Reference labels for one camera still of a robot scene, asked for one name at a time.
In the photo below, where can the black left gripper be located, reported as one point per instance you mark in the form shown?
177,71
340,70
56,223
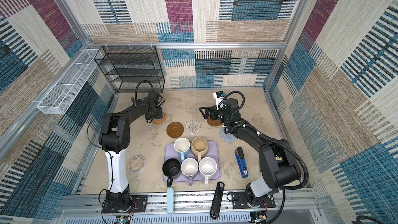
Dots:
150,118

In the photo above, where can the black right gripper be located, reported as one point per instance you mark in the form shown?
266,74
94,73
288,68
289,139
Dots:
210,112

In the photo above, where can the woven straw round coaster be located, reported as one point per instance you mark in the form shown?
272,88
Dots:
161,120

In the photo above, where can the multicolour woven round coaster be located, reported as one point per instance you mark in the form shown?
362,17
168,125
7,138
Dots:
193,127

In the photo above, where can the dark brown wooden coaster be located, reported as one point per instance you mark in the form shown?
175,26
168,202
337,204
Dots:
175,129

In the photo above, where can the blue-grey woven round coaster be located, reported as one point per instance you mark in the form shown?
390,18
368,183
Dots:
227,136

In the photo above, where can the beige ceramic mug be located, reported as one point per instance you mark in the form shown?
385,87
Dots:
199,147

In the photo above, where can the white mug blue handle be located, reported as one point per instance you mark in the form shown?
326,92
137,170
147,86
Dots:
182,147

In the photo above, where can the light brown wooden coaster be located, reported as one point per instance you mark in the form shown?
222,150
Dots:
213,123

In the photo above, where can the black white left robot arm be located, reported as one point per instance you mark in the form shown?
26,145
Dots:
114,138

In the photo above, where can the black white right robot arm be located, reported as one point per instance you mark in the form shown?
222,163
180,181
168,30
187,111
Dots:
281,167

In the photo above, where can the blue black stapler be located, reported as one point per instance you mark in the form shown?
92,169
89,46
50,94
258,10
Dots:
241,162

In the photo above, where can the white speckled mug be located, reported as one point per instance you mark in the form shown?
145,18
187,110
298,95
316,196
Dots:
208,168

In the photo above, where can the clear glass petri dish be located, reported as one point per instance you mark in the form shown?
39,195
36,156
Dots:
137,164

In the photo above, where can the black mug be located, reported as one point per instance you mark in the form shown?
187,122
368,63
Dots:
171,169

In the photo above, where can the light blue plastic bar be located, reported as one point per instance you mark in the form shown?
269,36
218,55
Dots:
170,200

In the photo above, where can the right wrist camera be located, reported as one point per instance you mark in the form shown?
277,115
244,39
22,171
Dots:
219,97

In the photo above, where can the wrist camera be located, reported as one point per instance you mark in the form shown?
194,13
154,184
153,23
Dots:
154,96
219,97

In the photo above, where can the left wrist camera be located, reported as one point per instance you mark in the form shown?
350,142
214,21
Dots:
154,96

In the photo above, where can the black wire shelf rack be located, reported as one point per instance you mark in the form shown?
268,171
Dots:
126,66

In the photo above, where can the white mug lavender handle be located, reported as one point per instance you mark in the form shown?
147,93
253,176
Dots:
189,168

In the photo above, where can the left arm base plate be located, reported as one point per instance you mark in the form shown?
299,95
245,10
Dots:
135,203

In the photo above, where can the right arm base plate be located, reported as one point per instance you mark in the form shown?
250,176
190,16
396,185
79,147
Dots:
241,200

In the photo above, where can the white wire mesh basket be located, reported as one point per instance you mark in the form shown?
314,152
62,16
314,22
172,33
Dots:
60,97

